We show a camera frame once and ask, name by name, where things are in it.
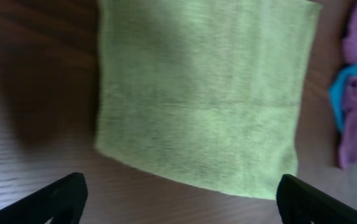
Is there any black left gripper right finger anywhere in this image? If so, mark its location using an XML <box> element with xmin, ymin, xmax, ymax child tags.
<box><xmin>276</xmin><ymin>174</ymin><xmax>357</xmax><ymax>224</ymax></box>

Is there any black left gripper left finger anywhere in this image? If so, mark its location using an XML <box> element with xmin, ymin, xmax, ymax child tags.
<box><xmin>0</xmin><ymin>172</ymin><xmax>88</xmax><ymax>224</ymax></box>

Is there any light green cloth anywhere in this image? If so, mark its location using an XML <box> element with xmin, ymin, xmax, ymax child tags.
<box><xmin>96</xmin><ymin>0</ymin><xmax>320</xmax><ymax>200</ymax></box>

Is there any blue cloth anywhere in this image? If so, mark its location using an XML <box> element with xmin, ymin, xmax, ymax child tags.
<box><xmin>329</xmin><ymin>62</ymin><xmax>357</xmax><ymax>133</ymax></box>

